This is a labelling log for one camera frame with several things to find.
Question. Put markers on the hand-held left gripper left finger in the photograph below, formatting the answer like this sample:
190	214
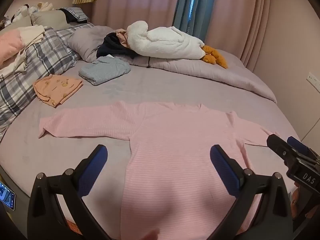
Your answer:
95	170

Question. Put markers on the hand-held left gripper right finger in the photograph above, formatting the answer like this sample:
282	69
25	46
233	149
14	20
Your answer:
225	172

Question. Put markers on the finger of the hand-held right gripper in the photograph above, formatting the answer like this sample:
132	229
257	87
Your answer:
277	145
297	146

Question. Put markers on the pink striped sweater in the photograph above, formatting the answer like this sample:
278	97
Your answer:
175	155

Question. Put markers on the pinkish grey bed sheet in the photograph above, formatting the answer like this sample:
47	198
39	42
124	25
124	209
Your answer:
100	97

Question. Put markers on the orange printed folded garment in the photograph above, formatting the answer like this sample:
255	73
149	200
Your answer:
56	90

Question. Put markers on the smartphone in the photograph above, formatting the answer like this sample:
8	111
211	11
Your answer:
7	195

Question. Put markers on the grey-blue folded garment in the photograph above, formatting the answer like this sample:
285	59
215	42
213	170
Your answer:
105	70

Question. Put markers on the grey duvet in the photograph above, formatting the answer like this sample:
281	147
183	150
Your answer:
175	72

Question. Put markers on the plaid quilt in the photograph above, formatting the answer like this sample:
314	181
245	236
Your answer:
37	62

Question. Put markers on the dark navy garment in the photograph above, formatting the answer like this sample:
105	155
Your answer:
112	45

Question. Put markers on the pink drape curtain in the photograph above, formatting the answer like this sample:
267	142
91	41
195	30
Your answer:
240	17

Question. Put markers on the beige pink cloth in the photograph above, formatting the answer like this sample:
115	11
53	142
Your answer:
122	36

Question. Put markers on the white goose plush toy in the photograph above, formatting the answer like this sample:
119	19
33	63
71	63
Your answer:
162	42

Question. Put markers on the cream garment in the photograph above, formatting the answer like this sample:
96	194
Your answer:
30	33

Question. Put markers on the pink folded blanket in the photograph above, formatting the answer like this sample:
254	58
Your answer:
10	45

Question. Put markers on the black garment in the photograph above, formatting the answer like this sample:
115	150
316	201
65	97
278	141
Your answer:
70	17

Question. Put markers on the grey pillow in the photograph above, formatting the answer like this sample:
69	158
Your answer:
50	18

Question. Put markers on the plaid folded cloth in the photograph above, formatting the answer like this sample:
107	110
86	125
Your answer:
77	12

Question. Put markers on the blue curtain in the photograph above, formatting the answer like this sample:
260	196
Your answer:
192	7

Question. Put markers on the cream plush toy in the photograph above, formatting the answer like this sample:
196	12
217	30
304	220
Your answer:
42	7

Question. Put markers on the sheer pink curtain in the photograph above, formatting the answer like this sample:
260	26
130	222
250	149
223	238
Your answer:
137	2

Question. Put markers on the white wall socket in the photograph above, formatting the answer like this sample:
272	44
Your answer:
313	78

